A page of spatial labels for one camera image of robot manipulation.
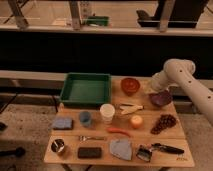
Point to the yellow banana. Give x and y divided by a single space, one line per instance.
128 109

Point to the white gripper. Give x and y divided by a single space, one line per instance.
146 87

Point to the dark brown block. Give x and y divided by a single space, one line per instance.
89 152

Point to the purple bowl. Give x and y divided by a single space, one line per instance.
160 99

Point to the blue plastic cup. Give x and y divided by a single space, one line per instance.
85 118

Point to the green object in background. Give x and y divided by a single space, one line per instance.
97 20

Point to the black background machine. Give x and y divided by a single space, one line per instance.
185 14

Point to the metal fork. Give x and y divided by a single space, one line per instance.
85 138

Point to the black handled tool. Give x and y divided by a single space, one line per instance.
167 149

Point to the red bowl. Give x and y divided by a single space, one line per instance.
130 86

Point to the blue sponge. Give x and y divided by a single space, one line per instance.
62 124

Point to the green plastic tray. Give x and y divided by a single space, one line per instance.
86 89

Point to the orange carrot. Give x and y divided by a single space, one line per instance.
117 130

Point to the dark grape bunch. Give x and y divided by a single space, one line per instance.
165 121

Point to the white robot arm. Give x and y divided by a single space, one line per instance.
180 72

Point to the blue folded cloth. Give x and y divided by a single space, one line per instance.
121 148

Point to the orange fruit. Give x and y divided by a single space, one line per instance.
136 121

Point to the white plastic cup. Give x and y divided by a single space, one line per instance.
107 112

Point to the metal cup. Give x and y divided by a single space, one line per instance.
58 146

